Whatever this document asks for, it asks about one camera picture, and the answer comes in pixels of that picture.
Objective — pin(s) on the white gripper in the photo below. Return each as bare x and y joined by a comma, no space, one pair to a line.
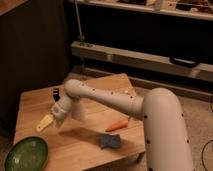
59,112

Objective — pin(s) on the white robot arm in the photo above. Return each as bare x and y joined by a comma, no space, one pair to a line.
166,140

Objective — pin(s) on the white paper cup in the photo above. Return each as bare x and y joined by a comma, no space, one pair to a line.
78,111

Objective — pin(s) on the wooden table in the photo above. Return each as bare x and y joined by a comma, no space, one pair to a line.
76,145

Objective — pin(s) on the blue sponge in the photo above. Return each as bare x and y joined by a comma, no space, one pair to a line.
110,141

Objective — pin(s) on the orange carrot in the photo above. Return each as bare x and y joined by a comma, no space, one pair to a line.
118,125

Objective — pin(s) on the metal pole stand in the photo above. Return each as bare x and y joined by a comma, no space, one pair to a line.
81,36

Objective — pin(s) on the grey long shelf beam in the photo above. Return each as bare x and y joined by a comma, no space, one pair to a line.
141,60

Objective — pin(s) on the black handle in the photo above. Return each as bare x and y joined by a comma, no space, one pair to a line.
182,63

